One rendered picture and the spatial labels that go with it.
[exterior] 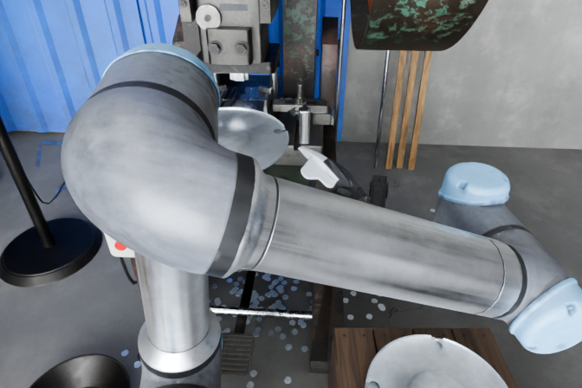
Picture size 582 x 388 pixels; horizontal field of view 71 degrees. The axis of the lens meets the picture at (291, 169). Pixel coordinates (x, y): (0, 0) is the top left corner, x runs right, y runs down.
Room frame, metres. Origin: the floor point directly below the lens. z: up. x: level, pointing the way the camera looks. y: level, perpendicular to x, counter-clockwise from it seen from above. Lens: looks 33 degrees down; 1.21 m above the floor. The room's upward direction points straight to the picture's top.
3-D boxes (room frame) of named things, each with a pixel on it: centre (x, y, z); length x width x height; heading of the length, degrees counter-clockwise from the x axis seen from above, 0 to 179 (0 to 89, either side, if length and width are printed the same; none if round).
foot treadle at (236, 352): (0.90, 0.14, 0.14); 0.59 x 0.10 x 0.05; 176
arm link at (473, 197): (0.39, -0.23, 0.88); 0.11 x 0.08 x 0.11; 7
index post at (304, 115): (0.90, -0.03, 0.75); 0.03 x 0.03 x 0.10; 86
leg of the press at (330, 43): (1.16, -0.14, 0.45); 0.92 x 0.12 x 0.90; 176
